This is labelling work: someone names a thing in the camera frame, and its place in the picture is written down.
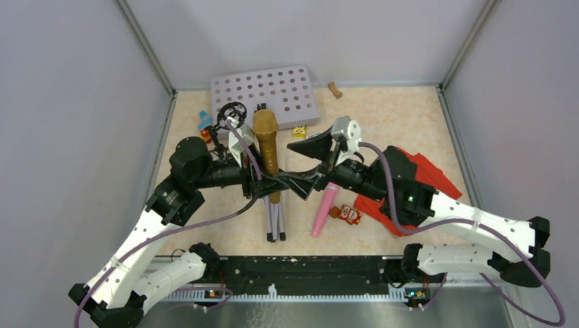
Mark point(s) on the yellow owl toy block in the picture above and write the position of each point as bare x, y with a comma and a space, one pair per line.
299, 131

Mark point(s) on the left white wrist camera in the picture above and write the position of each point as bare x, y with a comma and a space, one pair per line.
240, 139

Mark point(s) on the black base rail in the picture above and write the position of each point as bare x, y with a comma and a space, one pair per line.
313, 276

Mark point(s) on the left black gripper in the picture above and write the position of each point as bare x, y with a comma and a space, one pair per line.
259, 187

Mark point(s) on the blue yellow toy vehicle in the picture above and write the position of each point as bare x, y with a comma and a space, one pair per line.
204, 125

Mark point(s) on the tan wooden block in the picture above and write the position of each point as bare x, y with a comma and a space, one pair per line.
334, 90

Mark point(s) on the red sheet music page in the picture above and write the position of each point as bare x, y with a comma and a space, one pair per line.
429, 174
372, 208

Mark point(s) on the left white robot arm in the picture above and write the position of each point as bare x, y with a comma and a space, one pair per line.
122, 293

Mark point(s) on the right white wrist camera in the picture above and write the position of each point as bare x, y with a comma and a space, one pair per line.
346, 133

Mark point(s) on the red owl toy block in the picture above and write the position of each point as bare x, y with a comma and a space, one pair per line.
350, 215

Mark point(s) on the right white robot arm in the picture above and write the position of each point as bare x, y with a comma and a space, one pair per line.
510, 249

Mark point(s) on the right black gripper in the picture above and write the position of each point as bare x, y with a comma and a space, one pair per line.
319, 147

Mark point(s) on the gold microphone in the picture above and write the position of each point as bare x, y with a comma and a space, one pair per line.
265, 128

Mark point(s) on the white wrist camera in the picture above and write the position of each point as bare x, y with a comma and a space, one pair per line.
240, 139
346, 133

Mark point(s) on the brown wooden cylinder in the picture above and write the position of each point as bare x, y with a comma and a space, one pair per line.
334, 212

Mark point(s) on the pink microphone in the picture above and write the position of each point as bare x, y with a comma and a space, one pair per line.
325, 205

